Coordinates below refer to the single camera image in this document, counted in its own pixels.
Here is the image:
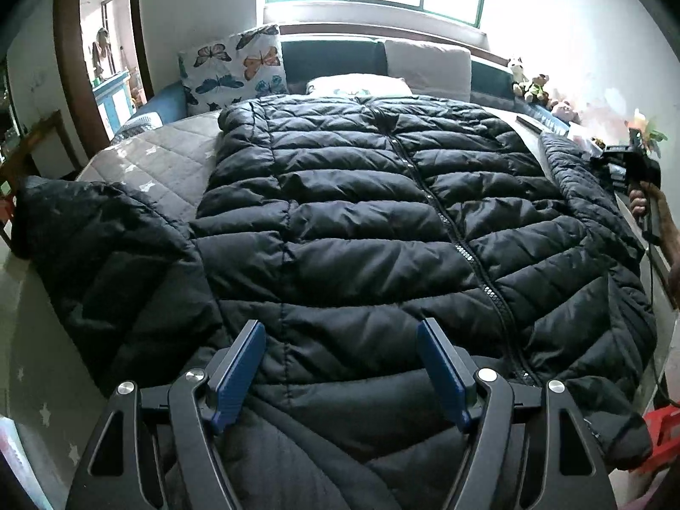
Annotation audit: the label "black quilted puffer jacket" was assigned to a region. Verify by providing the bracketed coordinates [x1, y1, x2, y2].
[16, 97, 657, 509]

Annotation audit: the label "person's right hand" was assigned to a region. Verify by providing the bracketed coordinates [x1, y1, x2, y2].
[628, 182, 669, 218]

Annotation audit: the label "dark remote on bed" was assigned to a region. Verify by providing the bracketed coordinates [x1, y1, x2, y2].
[515, 114, 545, 135]

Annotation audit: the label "stuffed toy animals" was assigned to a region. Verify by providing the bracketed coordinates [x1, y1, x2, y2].
[507, 58, 580, 123]

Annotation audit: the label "white headboard cushion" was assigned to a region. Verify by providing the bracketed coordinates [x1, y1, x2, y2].
[382, 38, 471, 102]

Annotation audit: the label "grey star quilted blanket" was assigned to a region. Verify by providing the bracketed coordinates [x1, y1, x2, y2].
[78, 112, 221, 222]

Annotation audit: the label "red plastic stool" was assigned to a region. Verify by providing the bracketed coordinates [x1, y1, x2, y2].
[635, 405, 680, 476]

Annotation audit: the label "flat butterfly print pillow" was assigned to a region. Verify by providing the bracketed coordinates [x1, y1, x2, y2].
[306, 74, 413, 98]

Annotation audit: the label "wooden desk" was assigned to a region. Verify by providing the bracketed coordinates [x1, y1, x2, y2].
[1, 110, 63, 190]

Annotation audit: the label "blue white cabinet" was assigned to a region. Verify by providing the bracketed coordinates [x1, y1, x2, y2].
[92, 70, 134, 141]

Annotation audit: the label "upright butterfly print pillow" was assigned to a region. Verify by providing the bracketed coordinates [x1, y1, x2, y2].
[178, 23, 288, 115]

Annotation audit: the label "dark teal headboard cushion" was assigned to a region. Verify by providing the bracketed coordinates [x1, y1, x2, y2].
[281, 37, 388, 94]

